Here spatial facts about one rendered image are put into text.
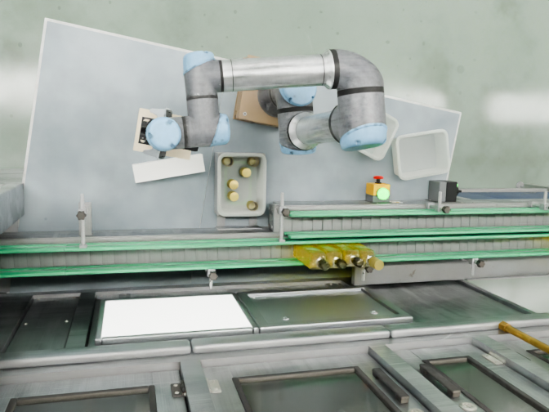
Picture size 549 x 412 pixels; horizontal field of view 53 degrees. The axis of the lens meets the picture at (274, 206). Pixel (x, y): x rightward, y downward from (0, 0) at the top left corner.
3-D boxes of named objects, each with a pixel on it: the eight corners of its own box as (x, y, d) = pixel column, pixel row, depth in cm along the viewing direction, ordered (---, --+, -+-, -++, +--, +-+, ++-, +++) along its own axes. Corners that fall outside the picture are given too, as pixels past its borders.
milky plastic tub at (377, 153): (371, 162, 215) (381, 163, 206) (323, 136, 208) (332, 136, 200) (390, 122, 215) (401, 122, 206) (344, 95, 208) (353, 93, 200)
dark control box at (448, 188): (426, 199, 222) (438, 202, 214) (428, 180, 221) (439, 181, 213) (444, 199, 224) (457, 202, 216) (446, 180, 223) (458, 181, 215)
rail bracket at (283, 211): (271, 237, 193) (281, 244, 181) (273, 190, 191) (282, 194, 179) (279, 237, 194) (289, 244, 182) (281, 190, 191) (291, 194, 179)
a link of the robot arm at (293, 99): (302, 73, 182) (317, 65, 169) (305, 114, 184) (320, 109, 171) (268, 74, 179) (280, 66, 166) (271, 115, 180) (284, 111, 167)
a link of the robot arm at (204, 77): (388, 38, 130) (180, 49, 123) (390, 85, 131) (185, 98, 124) (372, 48, 141) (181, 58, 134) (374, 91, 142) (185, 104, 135)
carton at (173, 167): (131, 163, 190) (131, 165, 184) (199, 153, 196) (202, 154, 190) (135, 181, 191) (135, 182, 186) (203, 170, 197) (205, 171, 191)
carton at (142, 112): (139, 109, 160) (140, 107, 152) (193, 118, 164) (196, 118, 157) (132, 149, 161) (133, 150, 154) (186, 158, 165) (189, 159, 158)
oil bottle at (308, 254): (292, 257, 196) (311, 271, 176) (292, 241, 196) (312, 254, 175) (307, 256, 198) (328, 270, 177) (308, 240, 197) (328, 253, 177)
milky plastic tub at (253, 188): (213, 212, 200) (217, 217, 191) (214, 151, 197) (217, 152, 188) (260, 212, 204) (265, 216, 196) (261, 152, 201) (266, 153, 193)
